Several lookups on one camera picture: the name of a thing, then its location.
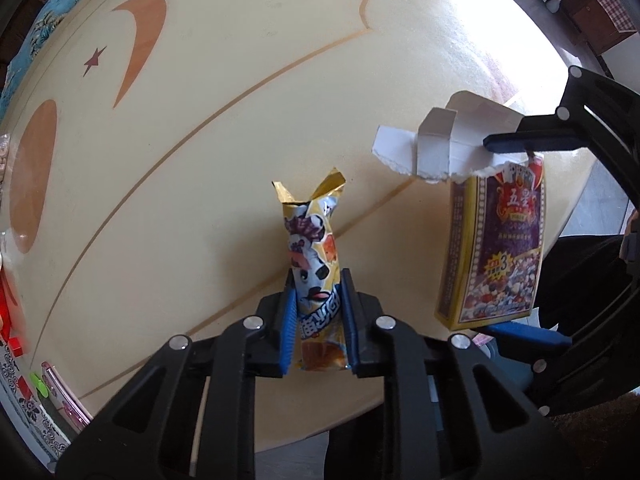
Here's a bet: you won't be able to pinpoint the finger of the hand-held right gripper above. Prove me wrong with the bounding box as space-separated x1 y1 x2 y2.
483 65 640 211
482 260 640 417

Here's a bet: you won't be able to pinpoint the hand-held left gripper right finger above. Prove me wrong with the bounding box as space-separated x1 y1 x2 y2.
340 267 586 480

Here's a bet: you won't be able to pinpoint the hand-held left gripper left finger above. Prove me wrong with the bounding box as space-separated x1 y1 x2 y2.
55 270 301 480

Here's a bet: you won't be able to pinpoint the yellow snack wrapper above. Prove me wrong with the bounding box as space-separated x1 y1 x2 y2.
271 166 348 372

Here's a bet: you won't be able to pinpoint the purple playing card box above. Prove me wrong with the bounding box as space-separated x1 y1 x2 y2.
372 91 546 332

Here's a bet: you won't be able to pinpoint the light blue plastic stool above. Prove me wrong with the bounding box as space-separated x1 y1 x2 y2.
487 340 533 396

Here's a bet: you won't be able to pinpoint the person's black pants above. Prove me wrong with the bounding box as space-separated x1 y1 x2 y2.
537 235 626 331

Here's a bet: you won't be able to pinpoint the wooden cabinet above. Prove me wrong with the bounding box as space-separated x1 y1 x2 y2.
555 0 640 56

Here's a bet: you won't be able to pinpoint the brown fuzzy garment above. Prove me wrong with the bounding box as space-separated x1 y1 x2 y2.
545 390 640 480

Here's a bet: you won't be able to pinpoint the pink phone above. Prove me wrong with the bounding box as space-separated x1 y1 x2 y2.
40 360 93 431

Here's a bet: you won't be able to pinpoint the green clip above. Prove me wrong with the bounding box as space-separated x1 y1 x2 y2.
27 370 51 401

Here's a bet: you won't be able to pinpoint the patterned paper bag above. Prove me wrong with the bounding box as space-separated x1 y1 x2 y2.
0 345 73 463

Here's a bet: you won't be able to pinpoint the small red object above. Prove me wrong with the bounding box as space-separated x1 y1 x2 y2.
0 260 28 356

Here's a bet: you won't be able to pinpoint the blue patterned sofa cloth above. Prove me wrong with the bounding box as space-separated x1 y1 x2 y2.
0 0 93 106

